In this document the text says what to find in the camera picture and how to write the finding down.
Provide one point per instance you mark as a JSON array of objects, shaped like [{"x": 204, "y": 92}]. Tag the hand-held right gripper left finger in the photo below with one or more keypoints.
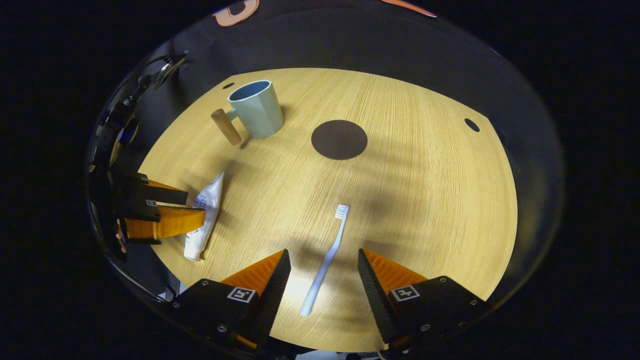
[{"x": 272, "y": 295}]

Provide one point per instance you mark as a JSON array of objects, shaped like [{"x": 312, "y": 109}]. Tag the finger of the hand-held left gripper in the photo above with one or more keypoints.
[
  {"x": 170, "y": 222},
  {"x": 165, "y": 195}
]

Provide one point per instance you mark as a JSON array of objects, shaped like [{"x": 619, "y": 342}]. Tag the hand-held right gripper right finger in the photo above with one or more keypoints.
[{"x": 375, "y": 295}]

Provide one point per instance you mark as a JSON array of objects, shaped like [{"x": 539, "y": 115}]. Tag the white toothpaste tube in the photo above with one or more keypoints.
[{"x": 210, "y": 200}]

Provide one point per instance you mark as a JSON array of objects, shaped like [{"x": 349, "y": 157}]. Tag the white toothbrush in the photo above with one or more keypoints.
[{"x": 327, "y": 260}]

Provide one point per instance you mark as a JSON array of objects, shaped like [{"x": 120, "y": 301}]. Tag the dark round coaster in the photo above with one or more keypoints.
[{"x": 340, "y": 140}]

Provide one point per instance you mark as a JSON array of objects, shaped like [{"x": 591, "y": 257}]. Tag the black backdrop cloth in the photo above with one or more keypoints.
[{"x": 350, "y": 45}]

